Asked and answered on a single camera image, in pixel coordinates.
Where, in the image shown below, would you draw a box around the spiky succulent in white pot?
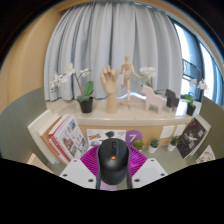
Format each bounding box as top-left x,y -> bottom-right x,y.
166,135 -> 180,153

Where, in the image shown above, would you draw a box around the tan covered book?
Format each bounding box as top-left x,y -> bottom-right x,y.
38,114 -> 68,164

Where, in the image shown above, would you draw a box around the white wall socket panel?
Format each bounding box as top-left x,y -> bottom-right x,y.
159,125 -> 176,140
173,124 -> 187,138

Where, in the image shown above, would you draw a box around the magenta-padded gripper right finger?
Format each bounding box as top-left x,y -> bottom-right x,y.
126,144 -> 169,190

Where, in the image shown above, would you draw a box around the colourful food sticker sheet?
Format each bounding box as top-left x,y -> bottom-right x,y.
195,144 -> 216,164

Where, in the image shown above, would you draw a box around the round purple number sticker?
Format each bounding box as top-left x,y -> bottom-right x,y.
125,129 -> 144,147

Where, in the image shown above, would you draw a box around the white sticker sheet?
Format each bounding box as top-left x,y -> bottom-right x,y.
85,128 -> 127,149

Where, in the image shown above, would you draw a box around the small succulent in white pot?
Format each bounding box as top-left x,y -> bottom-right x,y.
132,139 -> 145,153
147,137 -> 160,155

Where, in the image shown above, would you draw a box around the black hardcover book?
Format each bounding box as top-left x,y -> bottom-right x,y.
175,117 -> 208,160

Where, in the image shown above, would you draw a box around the thick white books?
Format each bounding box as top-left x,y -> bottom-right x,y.
27,109 -> 68,165

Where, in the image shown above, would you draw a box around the red and white magazine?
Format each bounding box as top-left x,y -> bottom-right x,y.
48,113 -> 90,164

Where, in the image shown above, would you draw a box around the wooden artist mannequin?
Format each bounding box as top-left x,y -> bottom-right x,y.
118,54 -> 143,108

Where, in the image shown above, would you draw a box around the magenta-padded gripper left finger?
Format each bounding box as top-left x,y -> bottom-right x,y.
59,144 -> 103,190

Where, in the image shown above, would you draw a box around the beige booklet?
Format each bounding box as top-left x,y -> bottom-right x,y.
26,152 -> 54,174

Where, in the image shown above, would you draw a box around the black computer mouse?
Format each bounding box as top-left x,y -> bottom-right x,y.
96,137 -> 131,185

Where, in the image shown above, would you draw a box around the light grey curtain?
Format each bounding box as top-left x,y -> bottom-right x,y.
43,1 -> 184,102

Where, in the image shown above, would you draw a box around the pink horse figurine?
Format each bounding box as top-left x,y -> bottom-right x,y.
140,84 -> 165,114

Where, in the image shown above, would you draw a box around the wooden hand model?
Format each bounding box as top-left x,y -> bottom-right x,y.
99,64 -> 121,115

